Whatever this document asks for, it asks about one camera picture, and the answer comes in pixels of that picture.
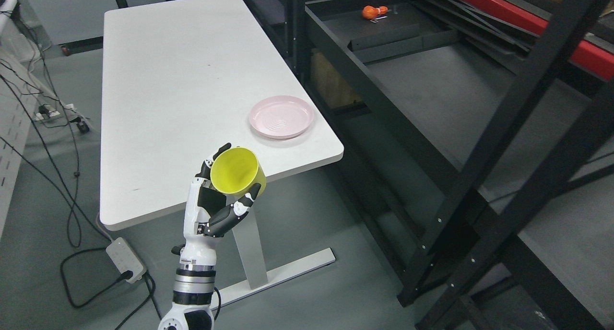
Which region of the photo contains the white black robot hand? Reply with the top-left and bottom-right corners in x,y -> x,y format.
172,142 -> 260,267

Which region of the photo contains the yellow plastic cup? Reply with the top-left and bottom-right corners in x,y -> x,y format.
210,147 -> 267,197

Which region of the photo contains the white robot forearm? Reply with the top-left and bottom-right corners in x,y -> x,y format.
158,265 -> 216,330

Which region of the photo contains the orange toy on shelf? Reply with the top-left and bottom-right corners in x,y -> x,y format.
362,6 -> 389,20

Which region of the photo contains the black metal shelf rack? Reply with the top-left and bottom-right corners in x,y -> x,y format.
295,0 -> 613,330

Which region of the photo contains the white power strip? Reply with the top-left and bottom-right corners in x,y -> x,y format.
106,237 -> 147,284

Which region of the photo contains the pink plastic plate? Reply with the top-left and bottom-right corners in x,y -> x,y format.
248,95 -> 315,140

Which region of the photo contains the white rectangular table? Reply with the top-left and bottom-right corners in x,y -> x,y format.
98,0 -> 344,309

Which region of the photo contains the red metal beam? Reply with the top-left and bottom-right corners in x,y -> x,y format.
461,0 -> 614,80

